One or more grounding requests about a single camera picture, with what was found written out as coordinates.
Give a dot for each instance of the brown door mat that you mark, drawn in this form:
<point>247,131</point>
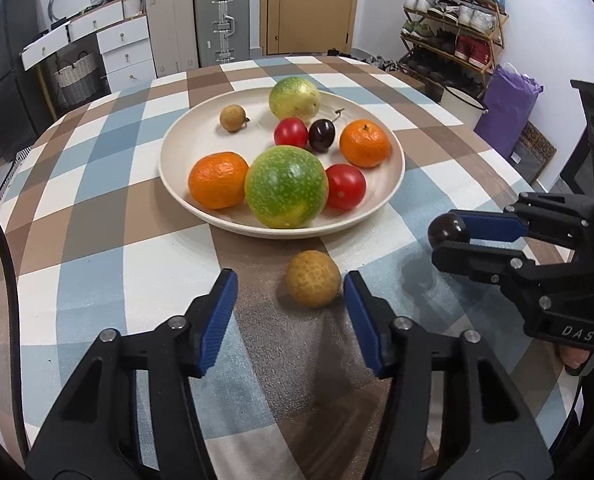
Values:
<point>534,152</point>

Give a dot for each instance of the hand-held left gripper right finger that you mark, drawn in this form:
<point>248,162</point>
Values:
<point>364,320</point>

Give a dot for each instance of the person's right hand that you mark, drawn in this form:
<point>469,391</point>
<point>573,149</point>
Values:
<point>574,359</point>

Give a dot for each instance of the dark grey refrigerator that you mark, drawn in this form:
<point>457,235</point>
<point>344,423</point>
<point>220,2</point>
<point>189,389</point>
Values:
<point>7,60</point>

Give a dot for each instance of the wooden door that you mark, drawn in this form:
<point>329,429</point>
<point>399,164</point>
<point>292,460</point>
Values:
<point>312,5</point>

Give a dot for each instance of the white drawer desk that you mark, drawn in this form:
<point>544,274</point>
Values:
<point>122,40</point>

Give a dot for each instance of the silver suitcase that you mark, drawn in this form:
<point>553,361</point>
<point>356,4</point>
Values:
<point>222,20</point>

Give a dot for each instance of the white enamel bucket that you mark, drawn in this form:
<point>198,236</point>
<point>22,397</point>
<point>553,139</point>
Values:
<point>462,107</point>

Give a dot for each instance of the group of scattered shoes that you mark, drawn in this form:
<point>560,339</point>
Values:
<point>377,62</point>

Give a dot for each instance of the cream round plate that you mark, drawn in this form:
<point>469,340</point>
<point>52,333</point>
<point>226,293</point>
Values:
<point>197,130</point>

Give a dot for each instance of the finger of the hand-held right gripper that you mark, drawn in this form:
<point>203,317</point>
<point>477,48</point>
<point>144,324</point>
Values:
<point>492,227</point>
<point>477,257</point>

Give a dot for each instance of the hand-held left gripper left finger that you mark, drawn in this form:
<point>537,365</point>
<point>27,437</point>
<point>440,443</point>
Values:
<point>217,320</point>

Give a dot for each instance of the wooden shoe rack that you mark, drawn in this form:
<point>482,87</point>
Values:
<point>497,30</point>

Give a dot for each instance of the orange tangerine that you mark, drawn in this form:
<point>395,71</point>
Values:
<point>365,143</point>
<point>218,180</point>

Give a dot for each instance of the purple bag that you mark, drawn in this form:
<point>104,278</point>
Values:
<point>509,110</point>

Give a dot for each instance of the woven laundry basket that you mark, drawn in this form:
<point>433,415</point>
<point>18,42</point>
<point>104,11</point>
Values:
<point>77,80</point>

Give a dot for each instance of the brown longan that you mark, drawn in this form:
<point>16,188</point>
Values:
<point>313,279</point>
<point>232,118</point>

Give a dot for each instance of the red cherry tomato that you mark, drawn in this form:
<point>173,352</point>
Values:
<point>291,133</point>
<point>347,186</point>

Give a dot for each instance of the beige suitcase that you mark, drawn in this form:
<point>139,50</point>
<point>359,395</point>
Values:
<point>171,30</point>

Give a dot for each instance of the group of shelved shoes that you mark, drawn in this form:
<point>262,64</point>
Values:
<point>457,15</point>

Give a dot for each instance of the green-yellow round fruit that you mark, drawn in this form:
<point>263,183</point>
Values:
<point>286,186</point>
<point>294,97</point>

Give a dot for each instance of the dark red cherry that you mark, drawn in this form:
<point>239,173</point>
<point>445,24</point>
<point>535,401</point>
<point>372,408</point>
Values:
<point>322,135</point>
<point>444,230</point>

